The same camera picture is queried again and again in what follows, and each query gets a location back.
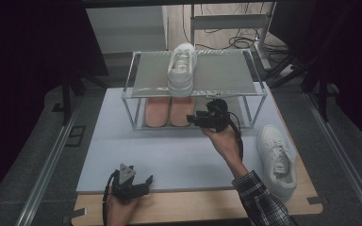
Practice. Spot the person's right hand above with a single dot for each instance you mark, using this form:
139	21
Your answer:
224	144

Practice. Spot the light blue board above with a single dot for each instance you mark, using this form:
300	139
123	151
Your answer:
138	150

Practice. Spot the black stand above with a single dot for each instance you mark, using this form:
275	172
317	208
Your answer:
72	91
311	78

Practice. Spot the white power strip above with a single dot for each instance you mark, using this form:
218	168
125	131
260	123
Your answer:
286	70

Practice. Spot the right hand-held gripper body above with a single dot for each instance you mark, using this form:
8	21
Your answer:
217	117

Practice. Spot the aluminium rail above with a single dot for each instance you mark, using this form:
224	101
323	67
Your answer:
44	175
342	157

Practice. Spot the white sneaker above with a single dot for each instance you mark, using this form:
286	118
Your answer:
275	153
180	78

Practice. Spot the white panel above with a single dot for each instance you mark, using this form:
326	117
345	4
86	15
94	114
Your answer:
125	29

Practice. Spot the black table bracket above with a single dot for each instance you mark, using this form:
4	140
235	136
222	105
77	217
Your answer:
75	215

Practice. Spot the person's left hand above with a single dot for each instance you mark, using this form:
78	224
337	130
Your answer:
122	212

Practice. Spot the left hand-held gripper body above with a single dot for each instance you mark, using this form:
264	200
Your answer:
126	185

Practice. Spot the black curtain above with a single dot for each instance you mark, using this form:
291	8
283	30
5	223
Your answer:
19	62
352	56

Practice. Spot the pink slipper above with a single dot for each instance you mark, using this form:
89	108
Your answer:
156	113
179	111

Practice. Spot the metal frame desk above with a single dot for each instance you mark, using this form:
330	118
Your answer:
229	22

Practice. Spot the metal frame shoe rack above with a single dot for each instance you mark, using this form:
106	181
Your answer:
226	72

